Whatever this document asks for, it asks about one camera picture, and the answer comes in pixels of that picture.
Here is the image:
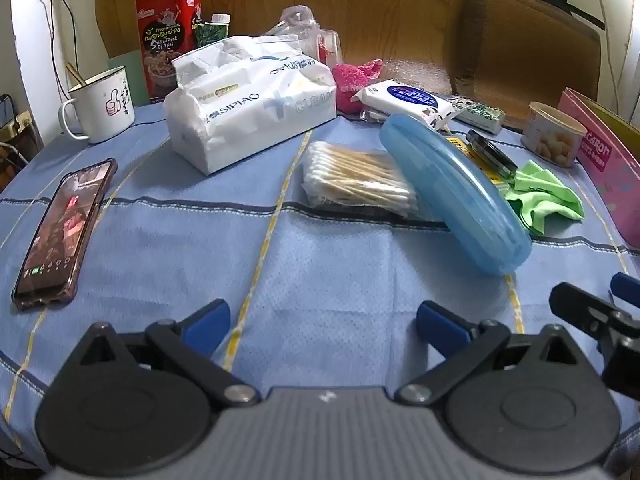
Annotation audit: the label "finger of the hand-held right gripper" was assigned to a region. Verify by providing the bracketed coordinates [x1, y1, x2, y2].
[549, 282, 628, 348]
[610, 272, 640, 306]

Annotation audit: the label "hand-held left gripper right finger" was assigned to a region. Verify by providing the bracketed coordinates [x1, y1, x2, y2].
[396, 301, 588, 407]

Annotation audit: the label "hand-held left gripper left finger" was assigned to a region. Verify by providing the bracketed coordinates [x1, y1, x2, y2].
[72, 299, 260, 408]

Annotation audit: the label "green microfibre cloth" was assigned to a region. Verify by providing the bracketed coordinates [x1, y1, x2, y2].
[502, 160, 585, 237]

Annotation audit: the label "pink tin box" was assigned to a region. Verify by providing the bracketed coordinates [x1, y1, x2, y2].
[557, 87, 640, 248]

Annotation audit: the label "blue glasses case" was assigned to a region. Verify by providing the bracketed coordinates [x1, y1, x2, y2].
[379, 112, 533, 276]

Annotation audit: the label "cotton swabs pack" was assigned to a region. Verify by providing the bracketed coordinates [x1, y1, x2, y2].
[301, 141, 421, 218]

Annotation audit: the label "yellow packet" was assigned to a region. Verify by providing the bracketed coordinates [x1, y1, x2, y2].
[442, 132, 506, 191]

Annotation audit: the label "white wet wipes pack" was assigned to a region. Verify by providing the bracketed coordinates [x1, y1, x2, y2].
[352, 79, 466, 133]

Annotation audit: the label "pink fuzzy cloth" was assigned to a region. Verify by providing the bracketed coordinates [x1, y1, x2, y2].
[332, 59, 385, 114]

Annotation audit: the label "blue striped tablecloth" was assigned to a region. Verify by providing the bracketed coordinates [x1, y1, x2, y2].
[0, 102, 640, 480]

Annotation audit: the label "round snack can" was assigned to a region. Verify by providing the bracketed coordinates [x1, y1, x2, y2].
[521, 101, 588, 168]

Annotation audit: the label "black round compact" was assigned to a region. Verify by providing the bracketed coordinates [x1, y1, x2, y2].
[465, 129, 520, 180]

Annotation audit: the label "smartphone in clear case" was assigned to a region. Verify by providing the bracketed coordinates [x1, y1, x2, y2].
[11, 158, 118, 312]

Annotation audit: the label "green patterned box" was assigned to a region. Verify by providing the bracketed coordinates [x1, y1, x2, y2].
[445, 95, 505, 134]

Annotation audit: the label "white tissue pack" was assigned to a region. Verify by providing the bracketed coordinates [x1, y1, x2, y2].
[164, 35, 338, 177]

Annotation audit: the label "white enamel mug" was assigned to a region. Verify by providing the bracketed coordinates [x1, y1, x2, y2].
[58, 67, 136, 144]

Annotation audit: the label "brown chair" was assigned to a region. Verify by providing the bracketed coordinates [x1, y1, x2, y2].
[450, 0, 602, 131]

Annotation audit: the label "pale green board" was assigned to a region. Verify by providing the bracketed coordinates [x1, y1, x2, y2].
[107, 51, 146, 108]

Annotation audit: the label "beige power strip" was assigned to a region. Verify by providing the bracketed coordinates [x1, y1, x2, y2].
[0, 110, 41, 143]

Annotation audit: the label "green drink carton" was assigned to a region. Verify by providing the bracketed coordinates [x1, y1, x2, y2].
[194, 13, 232, 51]

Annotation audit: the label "black tape strips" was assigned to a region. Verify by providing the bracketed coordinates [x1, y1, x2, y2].
[529, 0, 606, 31]

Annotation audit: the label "red snack tin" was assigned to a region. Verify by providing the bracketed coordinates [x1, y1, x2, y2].
[135, 0, 202, 106]

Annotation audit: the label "clear plastic cup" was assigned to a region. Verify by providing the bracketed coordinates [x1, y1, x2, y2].
[315, 29, 343, 67]

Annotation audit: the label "clear plastic bag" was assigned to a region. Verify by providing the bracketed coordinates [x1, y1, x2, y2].
[265, 5, 321, 56]

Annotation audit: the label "wooden panel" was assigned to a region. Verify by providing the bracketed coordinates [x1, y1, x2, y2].
[91, 0, 499, 83]

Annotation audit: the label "white cable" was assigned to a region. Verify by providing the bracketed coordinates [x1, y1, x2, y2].
[592, 0, 628, 116]

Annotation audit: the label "black cable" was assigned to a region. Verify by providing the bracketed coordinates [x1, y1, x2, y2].
[42, 0, 83, 86]

